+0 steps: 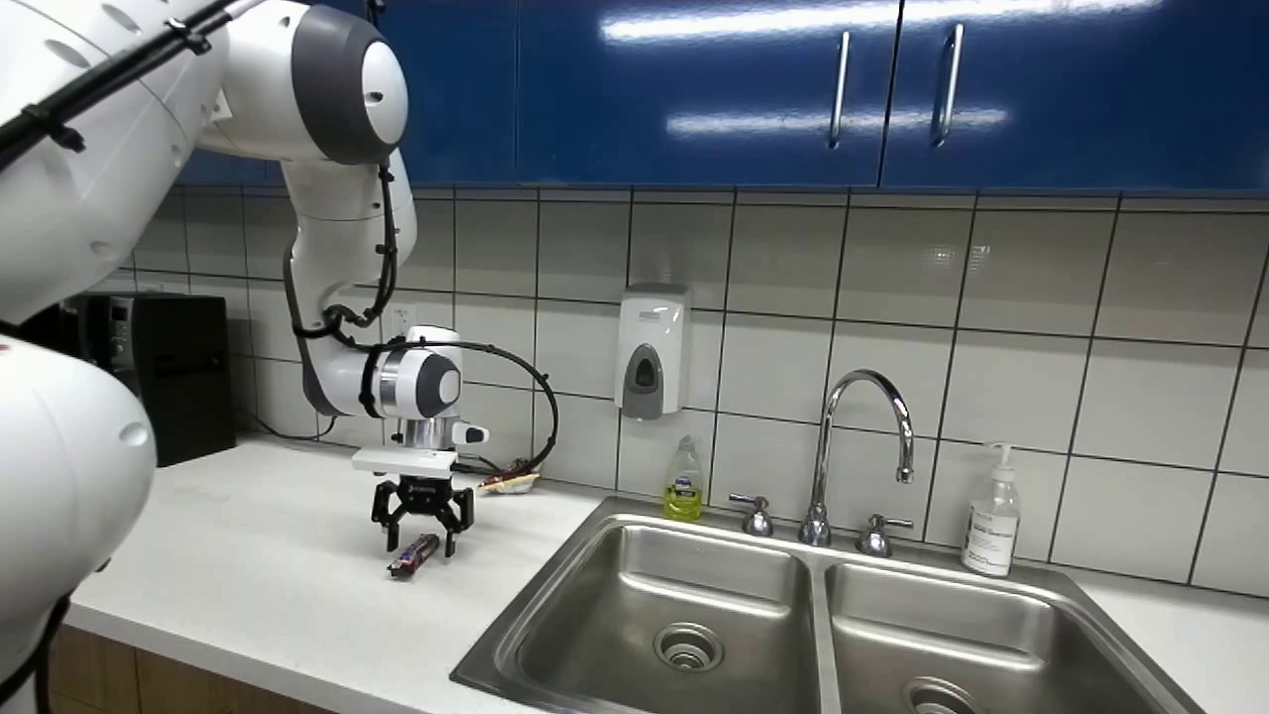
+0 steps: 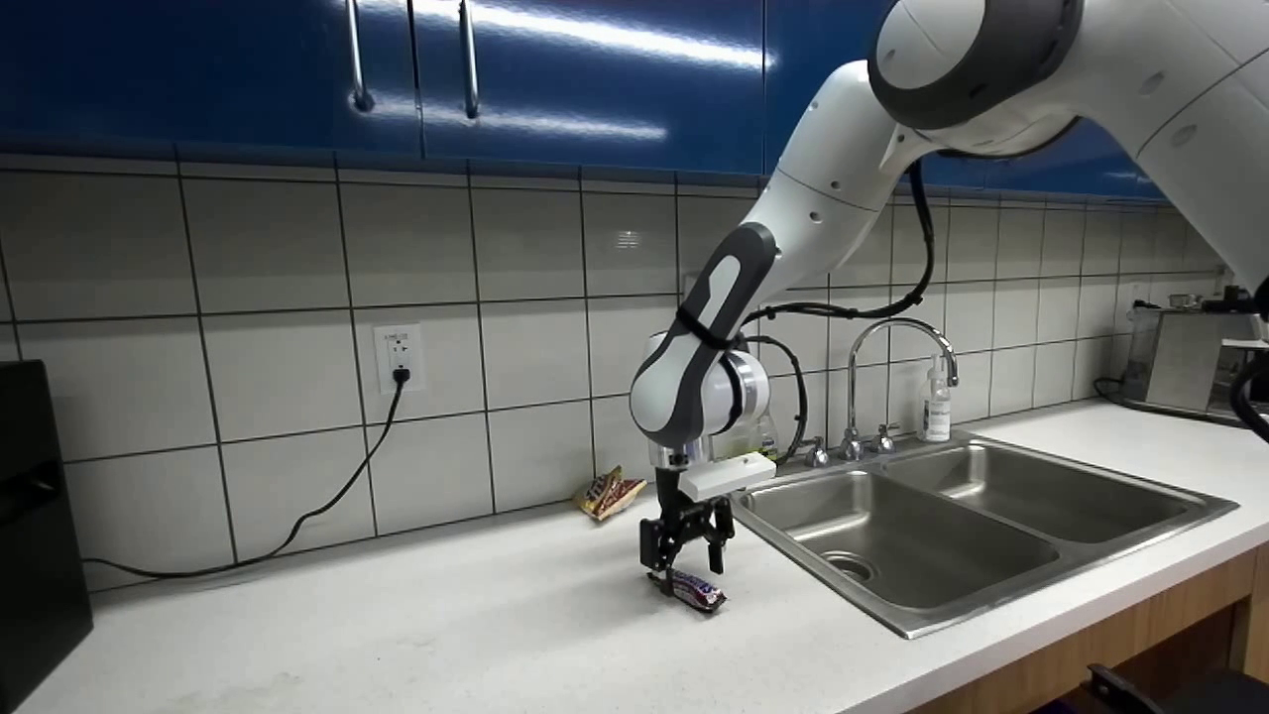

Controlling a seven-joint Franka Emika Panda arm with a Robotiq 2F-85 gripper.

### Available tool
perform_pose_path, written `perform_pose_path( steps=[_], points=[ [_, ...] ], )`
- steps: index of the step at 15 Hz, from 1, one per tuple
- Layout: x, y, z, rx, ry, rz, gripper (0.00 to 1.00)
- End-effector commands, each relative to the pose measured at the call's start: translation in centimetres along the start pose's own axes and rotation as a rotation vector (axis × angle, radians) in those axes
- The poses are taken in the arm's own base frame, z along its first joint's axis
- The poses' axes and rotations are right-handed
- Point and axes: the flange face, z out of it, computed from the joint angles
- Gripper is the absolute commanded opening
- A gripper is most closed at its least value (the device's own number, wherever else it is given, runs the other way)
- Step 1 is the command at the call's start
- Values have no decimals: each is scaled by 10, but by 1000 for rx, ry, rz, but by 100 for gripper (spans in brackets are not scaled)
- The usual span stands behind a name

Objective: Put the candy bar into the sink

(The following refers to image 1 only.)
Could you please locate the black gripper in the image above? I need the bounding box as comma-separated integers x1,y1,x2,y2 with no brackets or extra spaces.
369,470,482,560

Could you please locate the brown Snickers candy bar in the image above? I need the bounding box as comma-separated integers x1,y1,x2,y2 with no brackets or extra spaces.
384,532,443,584

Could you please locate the stainless steel double sink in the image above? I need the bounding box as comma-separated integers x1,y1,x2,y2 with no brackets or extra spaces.
449,491,1205,714

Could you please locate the metal sink drain strainer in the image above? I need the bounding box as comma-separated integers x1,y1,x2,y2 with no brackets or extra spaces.
655,618,729,679
906,672,984,714

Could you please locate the crumpled brown wrapper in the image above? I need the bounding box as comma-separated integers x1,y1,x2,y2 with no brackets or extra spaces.
482,462,549,500

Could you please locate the black coffee maker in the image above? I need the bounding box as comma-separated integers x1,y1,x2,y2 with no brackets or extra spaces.
57,290,242,473

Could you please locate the wooden base cabinet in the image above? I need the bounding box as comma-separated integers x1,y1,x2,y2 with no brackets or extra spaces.
49,627,334,714

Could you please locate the chrome gooseneck faucet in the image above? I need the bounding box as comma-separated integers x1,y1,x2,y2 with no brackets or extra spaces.
796,364,919,553

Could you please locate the blue cabinet door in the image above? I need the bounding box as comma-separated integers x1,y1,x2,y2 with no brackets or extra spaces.
174,0,525,194
512,0,906,200
876,0,1269,203

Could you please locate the clear pump soap bottle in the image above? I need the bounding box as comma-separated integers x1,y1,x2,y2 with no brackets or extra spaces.
959,440,1029,578

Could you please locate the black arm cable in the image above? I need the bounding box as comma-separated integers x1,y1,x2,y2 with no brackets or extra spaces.
0,0,565,486

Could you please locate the white wall soap dispenser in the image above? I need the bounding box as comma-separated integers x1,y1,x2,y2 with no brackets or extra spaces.
615,290,696,424

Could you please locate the chrome faucet handle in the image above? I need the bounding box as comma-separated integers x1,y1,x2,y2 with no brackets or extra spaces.
850,511,915,560
727,491,780,539

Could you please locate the black base cable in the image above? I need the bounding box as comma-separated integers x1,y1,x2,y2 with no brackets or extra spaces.
0,592,72,714

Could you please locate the silver cabinet door handle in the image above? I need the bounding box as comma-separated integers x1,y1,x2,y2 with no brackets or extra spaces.
827,28,856,155
930,20,973,155

